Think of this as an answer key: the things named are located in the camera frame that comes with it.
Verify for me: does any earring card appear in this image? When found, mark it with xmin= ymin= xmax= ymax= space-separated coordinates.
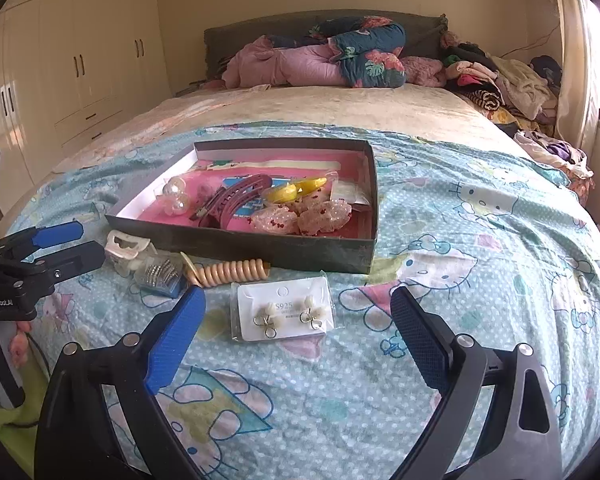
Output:
xmin=230 ymin=274 xmax=337 ymax=345

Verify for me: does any black cable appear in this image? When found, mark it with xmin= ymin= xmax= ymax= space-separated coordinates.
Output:
xmin=25 ymin=332 xmax=52 ymax=428

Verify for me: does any pink quilt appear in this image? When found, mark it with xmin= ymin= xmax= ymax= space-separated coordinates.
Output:
xmin=221 ymin=35 xmax=353 ymax=89

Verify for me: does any cream curtain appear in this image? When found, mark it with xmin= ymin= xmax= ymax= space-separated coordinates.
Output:
xmin=547 ymin=0 xmax=600 ymax=161

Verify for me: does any beige spiral hair tie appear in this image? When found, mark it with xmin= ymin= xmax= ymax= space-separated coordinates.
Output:
xmin=180 ymin=251 xmax=273 ymax=290

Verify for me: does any pink fuzzy pillow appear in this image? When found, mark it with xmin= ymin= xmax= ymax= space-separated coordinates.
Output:
xmin=402 ymin=56 xmax=449 ymax=87

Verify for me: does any dark cardboard box pink inside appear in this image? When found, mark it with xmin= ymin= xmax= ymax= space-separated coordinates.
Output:
xmin=104 ymin=137 xmax=379 ymax=275

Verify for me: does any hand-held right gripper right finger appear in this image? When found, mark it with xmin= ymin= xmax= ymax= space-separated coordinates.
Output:
xmin=390 ymin=286 xmax=565 ymax=480

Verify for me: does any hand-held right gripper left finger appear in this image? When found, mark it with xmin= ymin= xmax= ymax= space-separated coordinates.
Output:
xmin=34 ymin=286 xmax=207 ymax=480

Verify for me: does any beige bedspread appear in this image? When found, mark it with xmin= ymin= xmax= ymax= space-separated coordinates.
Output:
xmin=62 ymin=82 xmax=521 ymax=171

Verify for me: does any yellow-green cloth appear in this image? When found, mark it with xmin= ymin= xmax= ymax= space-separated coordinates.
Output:
xmin=0 ymin=330 xmax=52 ymax=480

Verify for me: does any small clear plastic bag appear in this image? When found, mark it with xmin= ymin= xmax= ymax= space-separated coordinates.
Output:
xmin=330 ymin=172 xmax=371 ymax=209

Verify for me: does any rhinestone hair clip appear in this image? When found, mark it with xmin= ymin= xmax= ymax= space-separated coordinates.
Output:
xmin=134 ymin=255 xmax=186 ymax=295

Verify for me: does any pearl ball hair tie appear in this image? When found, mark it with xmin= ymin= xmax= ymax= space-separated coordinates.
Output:
xmin=162 ymin=175 xmax=191 ymax=216

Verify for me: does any person's left hand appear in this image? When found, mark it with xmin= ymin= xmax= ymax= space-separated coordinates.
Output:
xmin=0 ymin=321 xmax=34 ymax=392

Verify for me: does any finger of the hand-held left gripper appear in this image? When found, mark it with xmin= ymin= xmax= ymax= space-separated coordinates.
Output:
xmin=15 ymin=241 xmax=106 ymax=289
xmin=0 ymin=221 xmax=85 ymax=264

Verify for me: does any cartoon cat printed blanket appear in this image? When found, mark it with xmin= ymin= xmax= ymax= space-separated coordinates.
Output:
xmin=0 ymin=120 xmax=600 ymax=480

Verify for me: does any dark floral quilt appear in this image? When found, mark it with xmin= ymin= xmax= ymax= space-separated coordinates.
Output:
xmin=267 ymin=16 xmax=409 ymax=90

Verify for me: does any pink dotted hair bow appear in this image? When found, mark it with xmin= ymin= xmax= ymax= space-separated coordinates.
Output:
xmin=297 ymin=197 xmax=354 ymax=235
xmin=249 ymin=207 xmax=301 ymax=235

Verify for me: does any maroon hair claw clip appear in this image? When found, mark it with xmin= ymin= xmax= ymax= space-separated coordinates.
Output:
xmin=189 ymin=173 xmax=274 ymax=230

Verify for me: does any pile of clothes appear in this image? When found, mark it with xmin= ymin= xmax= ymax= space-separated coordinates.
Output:
xmin=440 ymin=42 xmax=564 ymax=124

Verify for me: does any white claw clip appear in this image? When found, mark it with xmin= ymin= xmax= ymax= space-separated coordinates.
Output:
xmin=103 ymin=229 xmax=151 ymax=274

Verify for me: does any cream wardrobe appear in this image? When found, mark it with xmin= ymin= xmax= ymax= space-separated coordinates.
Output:
xmin=0 ymin=0 xmax=174 ymax=192

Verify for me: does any floral cloth heap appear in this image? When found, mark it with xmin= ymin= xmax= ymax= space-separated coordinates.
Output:
xmin=513 ymin=130 xmax=596 ymax=207

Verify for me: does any yellow hair clip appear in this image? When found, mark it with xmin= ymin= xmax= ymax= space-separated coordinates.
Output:
xmin=261 ymin=184 xmax=303 ymax=205
xmin=292 ymin=176 xmax=330 ymax=195

